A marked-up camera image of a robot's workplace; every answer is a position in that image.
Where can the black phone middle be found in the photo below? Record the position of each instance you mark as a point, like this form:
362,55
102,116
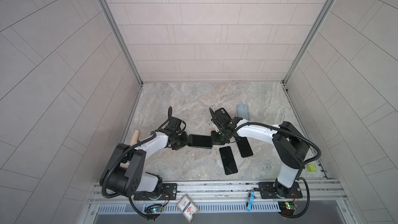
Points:
228,160

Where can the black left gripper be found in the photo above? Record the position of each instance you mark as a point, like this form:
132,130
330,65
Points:
183,134

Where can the right circuit board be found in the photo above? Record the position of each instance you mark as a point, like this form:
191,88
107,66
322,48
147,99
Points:
288,208

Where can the left circuit board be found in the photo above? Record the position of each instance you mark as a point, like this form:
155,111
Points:
154,209

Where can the white label card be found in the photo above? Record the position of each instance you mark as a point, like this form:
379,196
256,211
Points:
187,208

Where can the aluminium corner rail left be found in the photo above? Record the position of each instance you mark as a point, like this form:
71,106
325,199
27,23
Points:
118,37

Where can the black phone case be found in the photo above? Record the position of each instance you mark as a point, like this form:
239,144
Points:
222,116
199,141

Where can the light blue phone case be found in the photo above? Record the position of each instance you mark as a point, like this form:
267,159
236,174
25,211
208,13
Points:
242,111

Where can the circuit board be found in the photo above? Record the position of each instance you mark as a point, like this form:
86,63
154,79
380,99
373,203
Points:
154,209
288,208

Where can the aluminium front rail frame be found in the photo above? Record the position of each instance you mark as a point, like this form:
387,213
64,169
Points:
224,202

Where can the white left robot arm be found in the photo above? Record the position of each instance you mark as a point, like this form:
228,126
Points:
124,176

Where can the green cube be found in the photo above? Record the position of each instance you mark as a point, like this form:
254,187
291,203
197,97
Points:
311,168

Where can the black phone right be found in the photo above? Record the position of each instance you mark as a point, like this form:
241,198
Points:
244,147

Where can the wooden rolling pin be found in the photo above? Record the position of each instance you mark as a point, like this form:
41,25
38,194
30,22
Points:
133,141

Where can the black phone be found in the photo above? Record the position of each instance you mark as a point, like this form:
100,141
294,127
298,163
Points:
228,160
244,147

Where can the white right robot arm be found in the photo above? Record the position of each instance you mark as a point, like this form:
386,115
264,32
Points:
291,146

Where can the aluminium corner rail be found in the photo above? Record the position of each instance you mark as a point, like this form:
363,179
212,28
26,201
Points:
118,37
327,6

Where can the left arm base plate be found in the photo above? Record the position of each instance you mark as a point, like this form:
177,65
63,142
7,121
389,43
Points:
167,191

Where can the blue clip tag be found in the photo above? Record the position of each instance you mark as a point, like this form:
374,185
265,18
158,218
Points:
250,201

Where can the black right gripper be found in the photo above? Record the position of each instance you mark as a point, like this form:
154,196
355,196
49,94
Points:
214,141

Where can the aluminium corner rail right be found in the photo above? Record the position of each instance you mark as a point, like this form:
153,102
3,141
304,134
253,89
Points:
327,6

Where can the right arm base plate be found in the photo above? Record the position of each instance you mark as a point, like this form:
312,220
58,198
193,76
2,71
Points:
275,190

